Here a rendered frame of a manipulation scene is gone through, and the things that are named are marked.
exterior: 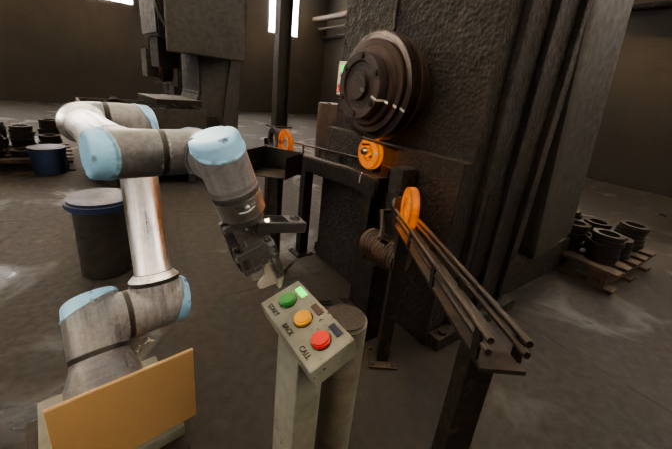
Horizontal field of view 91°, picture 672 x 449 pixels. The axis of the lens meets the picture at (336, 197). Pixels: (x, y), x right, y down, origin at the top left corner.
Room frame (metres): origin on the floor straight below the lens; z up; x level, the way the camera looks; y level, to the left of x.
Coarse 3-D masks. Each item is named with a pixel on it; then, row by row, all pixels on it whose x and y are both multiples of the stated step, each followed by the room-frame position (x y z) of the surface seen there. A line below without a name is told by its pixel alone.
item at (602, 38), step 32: (608, 0) 1.70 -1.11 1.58; (608, 32) 1.77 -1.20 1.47; (576, 64) 1.66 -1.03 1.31; (608, 64) 1.85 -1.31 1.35; (576, 96) 1.69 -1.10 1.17; (576, 128) 1.76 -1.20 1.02; (576, 160) 1.85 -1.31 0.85; (544, 192) 1.75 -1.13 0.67; (576, 192) 1.95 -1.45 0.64; (544, 224) 1.77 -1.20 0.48; (544, 256) 1.99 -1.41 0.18; (512, 288) 1.79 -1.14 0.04
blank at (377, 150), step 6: (360, 144) 1.64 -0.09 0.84; (372, 144) 1.57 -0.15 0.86; (378, 144) 1.55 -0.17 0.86; (372, 150) 1.57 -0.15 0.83; (378, 150) 1.54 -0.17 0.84; (360, 156) 1.63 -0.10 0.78; (366, 156) 1.62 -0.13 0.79; (372, 156) 1.56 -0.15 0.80; (378, 156) 1.53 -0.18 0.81; (360, 162) 1.63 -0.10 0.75; (366, 162) 1.59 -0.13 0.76; (372, 162) 1.56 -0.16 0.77; (378, 162) 1.54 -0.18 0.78; (366, 168) 1.59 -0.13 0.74; (372, 168) 1.56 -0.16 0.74
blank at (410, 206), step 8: (408, 192) 1.14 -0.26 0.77; (416, 192) 1.11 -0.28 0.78; (408, 200) 1.12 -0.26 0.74; (416, 200) 1.08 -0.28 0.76; (408, 208) 1.10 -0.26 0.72; (416, 208) 1.07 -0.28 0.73; (408, 216) 1.08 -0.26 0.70; (416, 216) 1.06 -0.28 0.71; (408, 224) 1.07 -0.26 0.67; (416, 224) 1.07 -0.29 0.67
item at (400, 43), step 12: (372, 36) 1.61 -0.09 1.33; (384, 36) 1.55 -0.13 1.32; (396, 36) 1.49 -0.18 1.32; (408, 48) 1.47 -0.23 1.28; (408, 60) 1.42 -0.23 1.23; (408, 72) 1.41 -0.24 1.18; (420, 72) 1.45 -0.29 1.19; (408, 84) 1.40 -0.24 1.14; (420, 84) 1.44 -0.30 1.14; (408, 96) 1.40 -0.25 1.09; (408, 108) 1.42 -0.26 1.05; (348, 120) 1.70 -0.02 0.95; (396, 120) 1.43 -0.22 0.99; (360, 132) 1.61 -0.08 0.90; (372, 132) 1.55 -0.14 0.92; (384, 132) 1.48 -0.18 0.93; (396, 132) 1.51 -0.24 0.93
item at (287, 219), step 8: (264, 216) 0.64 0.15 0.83; (272, 216) 0.65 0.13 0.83; (280, 216) 0.66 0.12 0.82; (288, 216) 0.67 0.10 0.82; (296, 216) 0.67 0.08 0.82; (256, 224) 0.60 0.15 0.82; (264, 224) 0.60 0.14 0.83; (272, 224) 0.61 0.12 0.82; (280, 224) 0.62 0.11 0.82; (288, 224) 0.63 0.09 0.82; (296, 224) 0.64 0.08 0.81; (304, 224) 0.66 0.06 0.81; (256, 232) 0.60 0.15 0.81; (264, 232) 0.60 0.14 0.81; (272, 232) 0.61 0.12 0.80; (280, 232) 0.62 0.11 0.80; (288, 232) 0.64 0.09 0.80; (296, 232) 0.65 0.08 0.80
